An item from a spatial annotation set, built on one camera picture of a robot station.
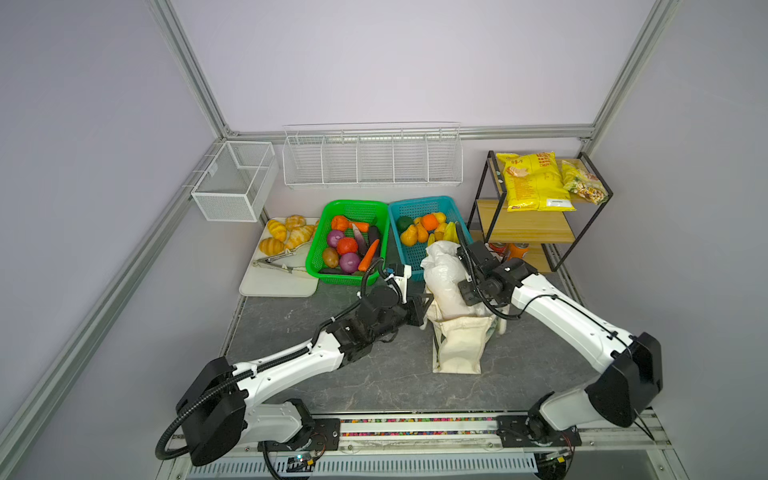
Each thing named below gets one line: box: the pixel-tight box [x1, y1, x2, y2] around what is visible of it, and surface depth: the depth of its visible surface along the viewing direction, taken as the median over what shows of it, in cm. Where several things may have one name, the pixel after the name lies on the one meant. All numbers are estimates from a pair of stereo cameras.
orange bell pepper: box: [331, 215, 353, 231], surface depth 117 cm
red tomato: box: [337, 237, 358, 255], surface depth 109 cm
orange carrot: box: [358, 239, 380, 272], surface depth 107 cm
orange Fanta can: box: [508, 243, 528, 260], surface depth 101 cm
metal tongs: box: [252, 248, 307, 273], surface depth 108 cm
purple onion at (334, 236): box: [328, 230, 344, 248], surface depth 111 cm
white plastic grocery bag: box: [420, 240, 495, 319], surface depth 74 cm
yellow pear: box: [400, 224, 418, 247], surface depth 113 cm
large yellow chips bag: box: [496, 152, 577, 212], surface depth 80 cm
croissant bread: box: [259, 237, 285, 256], surface depth 112 cm
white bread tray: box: [239, 235, 319, 297], surface depth 104 cm
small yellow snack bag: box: [561, 160, 609, 205], surface depth 77 cm
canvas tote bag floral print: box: [424, 300, 498, 374], surface depth 74 cm
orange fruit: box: [421, 214, 439, 231], surface depth 115 cm
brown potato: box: [323, 247, 339, 269], surface depth 107 cm
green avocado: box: [396, 216, 413, 233], surface depth 117 cm
